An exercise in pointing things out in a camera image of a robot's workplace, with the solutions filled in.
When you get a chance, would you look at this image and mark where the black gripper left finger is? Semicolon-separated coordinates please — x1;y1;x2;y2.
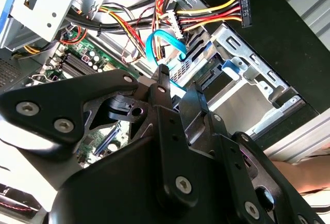
0;63;200;210

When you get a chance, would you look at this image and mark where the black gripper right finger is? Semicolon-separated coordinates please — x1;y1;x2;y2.
178;83;326;224

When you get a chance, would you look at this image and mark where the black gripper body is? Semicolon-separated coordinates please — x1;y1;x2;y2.
47;135;241;224

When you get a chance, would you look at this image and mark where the blue disk data wire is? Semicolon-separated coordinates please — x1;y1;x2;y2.
145;29;188;93

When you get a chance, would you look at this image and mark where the yellow red disk power wire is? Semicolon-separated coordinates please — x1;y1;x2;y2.
99;0;255;59

